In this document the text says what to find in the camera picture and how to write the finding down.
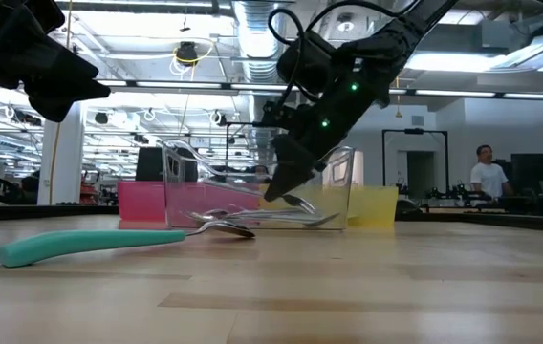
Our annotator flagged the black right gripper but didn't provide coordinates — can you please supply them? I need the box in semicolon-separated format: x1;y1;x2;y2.
260;101;345;200

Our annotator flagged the teal handled metal spoon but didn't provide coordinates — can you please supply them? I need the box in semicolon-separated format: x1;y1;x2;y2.
0;219;257;269

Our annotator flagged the person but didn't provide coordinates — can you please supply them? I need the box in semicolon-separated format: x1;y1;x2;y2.
251;164;273;185
19;173;41;205
469;144;512;200

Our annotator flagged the white square column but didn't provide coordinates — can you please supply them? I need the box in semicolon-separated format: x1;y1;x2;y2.
36;102;86;206

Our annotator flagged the yellow translucent plastic tray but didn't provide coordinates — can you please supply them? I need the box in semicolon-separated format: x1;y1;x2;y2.
257;184;400;229

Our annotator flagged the clear plastic bin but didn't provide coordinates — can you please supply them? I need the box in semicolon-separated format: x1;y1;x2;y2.
160;138;357;231

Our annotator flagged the long ceiling light bar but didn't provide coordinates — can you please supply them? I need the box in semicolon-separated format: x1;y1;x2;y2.
0;78;543;102

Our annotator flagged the black computer monitor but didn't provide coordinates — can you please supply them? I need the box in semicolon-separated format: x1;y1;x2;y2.
135;146;174;183

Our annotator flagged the red translucent plastic tray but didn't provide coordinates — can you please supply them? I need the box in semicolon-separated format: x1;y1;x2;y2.
117;180;261;230

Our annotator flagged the black equipment rack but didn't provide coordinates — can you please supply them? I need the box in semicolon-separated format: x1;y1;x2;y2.
505;148;543;214

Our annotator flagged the yellow hanging cable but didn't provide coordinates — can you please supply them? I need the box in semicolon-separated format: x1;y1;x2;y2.
48;0;75;206

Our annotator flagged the orange hanging cord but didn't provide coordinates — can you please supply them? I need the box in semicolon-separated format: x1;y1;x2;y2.
394;75;403;119

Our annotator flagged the black background rig frame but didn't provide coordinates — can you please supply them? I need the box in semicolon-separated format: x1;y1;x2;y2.
380;127;450;211

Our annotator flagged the silver spiral air duct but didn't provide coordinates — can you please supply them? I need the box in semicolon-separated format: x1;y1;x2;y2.
231;0;288;161

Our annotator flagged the black hanging cable reel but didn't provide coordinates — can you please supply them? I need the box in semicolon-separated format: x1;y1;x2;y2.
174;41;200;67

